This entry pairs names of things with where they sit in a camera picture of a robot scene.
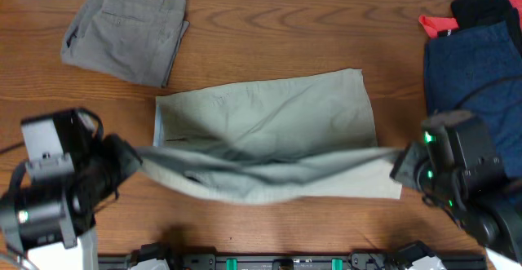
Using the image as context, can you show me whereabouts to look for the light khaki shorts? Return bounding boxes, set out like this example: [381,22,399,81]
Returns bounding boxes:
[139,69,401,205]

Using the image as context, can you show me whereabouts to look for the black garment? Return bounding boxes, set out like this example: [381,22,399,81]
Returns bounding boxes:
[427,0,521,60]

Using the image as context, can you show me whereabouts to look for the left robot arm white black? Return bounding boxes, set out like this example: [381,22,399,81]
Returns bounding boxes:
[1,108,142,269]

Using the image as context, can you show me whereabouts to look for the folded dark grey shorts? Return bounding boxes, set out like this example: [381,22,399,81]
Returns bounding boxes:
[60,0,189,88]

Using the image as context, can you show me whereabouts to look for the red garment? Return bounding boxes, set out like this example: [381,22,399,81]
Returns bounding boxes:
[418,0,522,40]

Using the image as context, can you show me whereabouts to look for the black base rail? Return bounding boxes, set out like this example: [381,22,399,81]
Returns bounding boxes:
[98,241,488,270]

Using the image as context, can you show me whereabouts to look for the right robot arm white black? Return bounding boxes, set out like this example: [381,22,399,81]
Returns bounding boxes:
[390,110,521,263]

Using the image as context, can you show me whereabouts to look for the navy blue garment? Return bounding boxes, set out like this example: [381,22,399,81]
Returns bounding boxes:
[424,39,521,178]

